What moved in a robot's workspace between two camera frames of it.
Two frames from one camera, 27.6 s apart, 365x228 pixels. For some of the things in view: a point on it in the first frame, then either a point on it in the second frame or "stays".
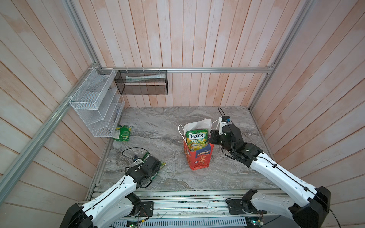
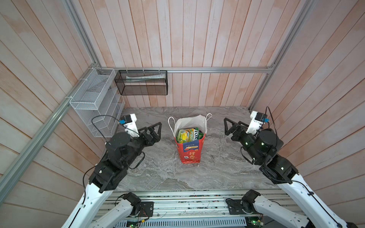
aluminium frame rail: (11, 177) stays
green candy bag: (125, 131) to (186, 135)
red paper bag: (200, 159) to (189, 133)
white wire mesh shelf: (99, 102) stays
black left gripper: (158, 169) to (157, 136)
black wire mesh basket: (142, 82) stays
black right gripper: (214, 136) to (227, 131)
